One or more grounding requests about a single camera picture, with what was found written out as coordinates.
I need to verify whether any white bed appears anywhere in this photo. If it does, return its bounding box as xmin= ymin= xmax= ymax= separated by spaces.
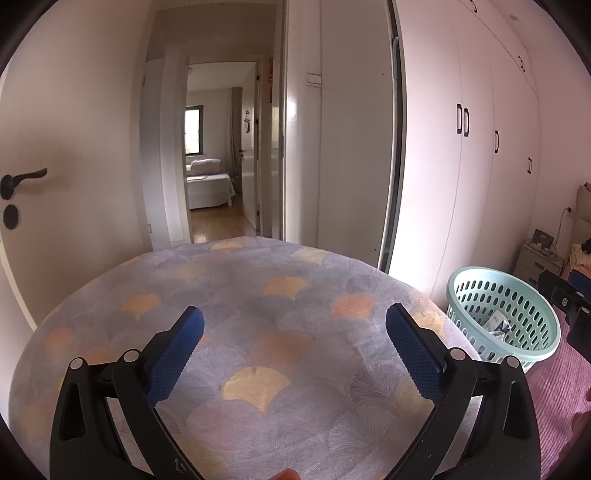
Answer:
xmin=186 ymin=173 xmax=236 ymax=210

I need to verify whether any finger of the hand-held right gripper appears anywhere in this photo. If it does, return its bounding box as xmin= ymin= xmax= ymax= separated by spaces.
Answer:
xmin=564 ymin=305 xmax=591 ymax=352
xmin=538 ymin=270 xmax=591 ymax=319

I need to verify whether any open bedroom door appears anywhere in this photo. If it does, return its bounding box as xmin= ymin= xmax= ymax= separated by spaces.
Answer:
xmin=241 ymin=62 xmax=264 ymax=232

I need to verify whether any window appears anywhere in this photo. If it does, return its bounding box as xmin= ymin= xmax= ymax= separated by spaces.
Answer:
xmin=186 ymin=106 xmax=204 ymax=155

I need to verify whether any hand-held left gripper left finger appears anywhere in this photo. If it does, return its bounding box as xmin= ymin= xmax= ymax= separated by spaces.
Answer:
xmin=48 ymin=305 xmax=205 ymax=480

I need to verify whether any white pillow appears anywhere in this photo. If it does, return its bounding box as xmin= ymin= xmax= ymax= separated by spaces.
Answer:
xmin=187 ymin=158 xmax=222 ymax=176

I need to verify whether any white wardrobe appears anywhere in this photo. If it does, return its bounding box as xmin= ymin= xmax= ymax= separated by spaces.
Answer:
xmin=397 ymin=0 xmax=543 ymax=301

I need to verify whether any pink bedspread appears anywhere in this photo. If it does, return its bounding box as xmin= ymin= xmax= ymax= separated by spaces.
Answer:
xmin=526 ymin=302 xmax=591 ymax=480

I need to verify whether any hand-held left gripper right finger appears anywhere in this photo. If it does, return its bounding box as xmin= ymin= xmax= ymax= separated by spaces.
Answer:
xmin=385 ymin=302 xmax=541 ymax=480

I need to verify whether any beige nightstand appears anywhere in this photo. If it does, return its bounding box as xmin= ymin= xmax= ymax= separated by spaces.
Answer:
xmin=514 ymin=242 xmax=565 ymax=278

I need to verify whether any mint green perforated basket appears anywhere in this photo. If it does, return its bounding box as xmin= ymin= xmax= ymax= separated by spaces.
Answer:
xmin=445 ymin=266 xmax=561 ymax=374

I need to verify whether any white door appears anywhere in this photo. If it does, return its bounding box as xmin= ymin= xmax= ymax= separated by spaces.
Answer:
xmin=0 ymin=28 xmax=155 ymax=330

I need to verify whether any white charger cable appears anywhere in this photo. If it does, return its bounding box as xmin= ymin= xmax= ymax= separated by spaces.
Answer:
xmin=555 ymin=207 xmax=574 ymax=252

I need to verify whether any dark blue white packet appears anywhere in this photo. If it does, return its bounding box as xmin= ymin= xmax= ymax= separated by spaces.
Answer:
xmin=485 ymin=310 xmax=513 ymax=337

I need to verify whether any black door handle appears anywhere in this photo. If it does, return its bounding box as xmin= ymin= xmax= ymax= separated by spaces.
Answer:
xmin=0 ymin=168 xmax=48 ymax=199

